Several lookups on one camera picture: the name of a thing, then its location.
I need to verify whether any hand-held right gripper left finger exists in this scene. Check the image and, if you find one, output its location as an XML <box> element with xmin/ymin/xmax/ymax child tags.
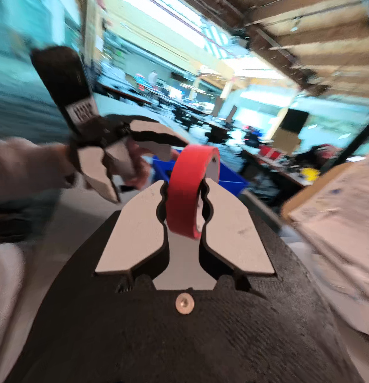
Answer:
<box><xmin>94</xmin><ymin>180</ymin><xmax>170</xmax><ymax>278</ymax></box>

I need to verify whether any row of dark work tables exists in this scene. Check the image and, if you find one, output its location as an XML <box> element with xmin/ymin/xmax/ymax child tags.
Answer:
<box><xmin>98</xmin><ymin>81</ymin><xmax>233</xmax><ymax>144</ymax></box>

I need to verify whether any wooden board with instruction sheets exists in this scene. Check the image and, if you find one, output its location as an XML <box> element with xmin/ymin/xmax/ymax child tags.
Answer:
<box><xmin>281</xmin><ymin>156</ymin><xmax>369</xmax><ymax>337</ymax></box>

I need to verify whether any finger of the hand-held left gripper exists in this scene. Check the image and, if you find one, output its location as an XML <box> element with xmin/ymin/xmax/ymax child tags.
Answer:
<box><xmin>78</xmin><ymin>147</ymin><xmax>122</xmax><ymax>205</ymax></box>
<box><xmin>129</xmin><ymin>120</ymin><xmax>190</xmax><ymax>162</ymax></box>

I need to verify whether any blue plastic bin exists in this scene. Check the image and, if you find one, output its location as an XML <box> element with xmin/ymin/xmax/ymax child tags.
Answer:
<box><xmin>152</xmin><ymin>154</ymin><xmax>250</xmax><ymax>197</ymax></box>

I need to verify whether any grey desk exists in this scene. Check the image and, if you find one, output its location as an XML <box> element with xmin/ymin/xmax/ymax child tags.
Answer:
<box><xmin>0</xmin><ymin>93</ymin><xmax>257</xmax><ymax>383</ymax></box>

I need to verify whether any red storage bin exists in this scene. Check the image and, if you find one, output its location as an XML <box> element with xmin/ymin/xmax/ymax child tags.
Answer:
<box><xmin>258</xmin><ymin>145</ymin><xmax>282</xmax><ymax>160</ymax></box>

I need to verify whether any person's left forearm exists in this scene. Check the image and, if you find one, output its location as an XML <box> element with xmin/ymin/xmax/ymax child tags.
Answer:
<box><xmin>0</xmin><ymin>137</ymin><xmax>76</xmax><ymax>207</ymax></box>

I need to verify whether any long wooden work table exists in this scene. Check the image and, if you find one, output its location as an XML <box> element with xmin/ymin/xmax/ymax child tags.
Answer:
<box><xmin>238</xmin><ymin>144</ymin><xmax>313</xmax><ymax>187</ymax></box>

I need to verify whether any person's left hand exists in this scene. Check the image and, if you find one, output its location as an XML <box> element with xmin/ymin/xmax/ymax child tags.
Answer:
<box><xmin>125</xmin><ymin>139</ymin><xmax>152</xmax><ymax>190</ymax></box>

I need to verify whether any black panel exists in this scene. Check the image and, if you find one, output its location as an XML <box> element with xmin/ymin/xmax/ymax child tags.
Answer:
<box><xmin>281</xmin><ymin>109</ymin><xmax>309</xmax><ymax>135</ymax></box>

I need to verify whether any red tape roll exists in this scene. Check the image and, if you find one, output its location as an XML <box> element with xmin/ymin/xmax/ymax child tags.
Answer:
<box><xmin>166</xmin><ymin>145</ymin><xmax>221</xmax><ymax>240</ymax></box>

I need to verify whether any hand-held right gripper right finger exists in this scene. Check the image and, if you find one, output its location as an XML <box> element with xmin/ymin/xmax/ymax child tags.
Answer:
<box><xmin>199</xmin><ymin>178</ymin><xmax>276</xmax><ymax>278</ymax></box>

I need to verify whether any black metal pole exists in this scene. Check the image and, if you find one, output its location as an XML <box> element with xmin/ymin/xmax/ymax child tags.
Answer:
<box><xmin>320</xmin><ymin>118</ymin><xmax>369</xmax><ymax>174</ymax></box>

